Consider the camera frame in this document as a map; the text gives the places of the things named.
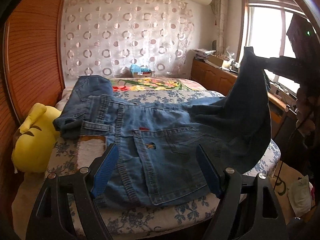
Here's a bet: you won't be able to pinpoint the circle patterned curtain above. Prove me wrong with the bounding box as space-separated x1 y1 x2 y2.
61 0 194 80

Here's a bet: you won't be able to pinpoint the blue denim jeans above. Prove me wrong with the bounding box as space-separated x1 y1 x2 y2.
53 47 271 209

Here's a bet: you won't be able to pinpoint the yellow plush toy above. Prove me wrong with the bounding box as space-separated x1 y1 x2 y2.
11 103 61 173

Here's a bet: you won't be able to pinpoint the person right hand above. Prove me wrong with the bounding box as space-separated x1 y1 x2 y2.
296 86 318 137

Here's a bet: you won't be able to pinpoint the floral bed quilt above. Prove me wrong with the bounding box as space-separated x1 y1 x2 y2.
110 77 206 92

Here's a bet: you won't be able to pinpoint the wooden wardrobe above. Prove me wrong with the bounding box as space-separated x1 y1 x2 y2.
1 0 64 209

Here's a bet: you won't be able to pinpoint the beige side curtain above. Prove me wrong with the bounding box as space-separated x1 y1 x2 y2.
215 0 228 54

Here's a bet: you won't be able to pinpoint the blue white floral blanket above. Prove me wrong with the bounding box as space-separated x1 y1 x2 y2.
44 87 281 238

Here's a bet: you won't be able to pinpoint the cardboard box on bed head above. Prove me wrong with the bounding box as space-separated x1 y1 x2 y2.
130 64 152 78

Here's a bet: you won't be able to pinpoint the open cardboard box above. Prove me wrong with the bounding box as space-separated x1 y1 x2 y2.
208 54 233 68

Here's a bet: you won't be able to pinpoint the window with wooden frame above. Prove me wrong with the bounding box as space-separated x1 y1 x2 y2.
237 0 316 95

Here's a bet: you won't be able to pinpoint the wooden side cabinet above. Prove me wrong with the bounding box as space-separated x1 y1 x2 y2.
191 59 296 139

